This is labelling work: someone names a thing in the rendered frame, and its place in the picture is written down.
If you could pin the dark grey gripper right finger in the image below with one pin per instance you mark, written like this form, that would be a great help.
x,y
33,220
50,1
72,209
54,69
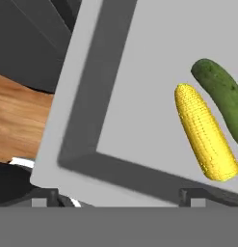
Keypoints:
x,y
184,197

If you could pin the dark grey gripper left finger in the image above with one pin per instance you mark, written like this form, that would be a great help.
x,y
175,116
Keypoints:
x,y
53,197

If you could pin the yellow corn cob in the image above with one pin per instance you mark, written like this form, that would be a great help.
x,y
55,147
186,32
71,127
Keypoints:
x,y
204,131

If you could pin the green cucumber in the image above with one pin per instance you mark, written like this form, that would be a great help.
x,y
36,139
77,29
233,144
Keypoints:
x,y
224,93

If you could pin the black round object white rim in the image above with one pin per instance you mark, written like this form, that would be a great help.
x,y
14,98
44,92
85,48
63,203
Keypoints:
x,y
11,183

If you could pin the light grey rimmed tray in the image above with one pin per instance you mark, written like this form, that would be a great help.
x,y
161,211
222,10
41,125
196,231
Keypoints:
x,y
146,96

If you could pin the dark grey cupboard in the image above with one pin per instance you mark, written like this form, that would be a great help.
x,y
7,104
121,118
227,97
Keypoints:
x,y
27,41

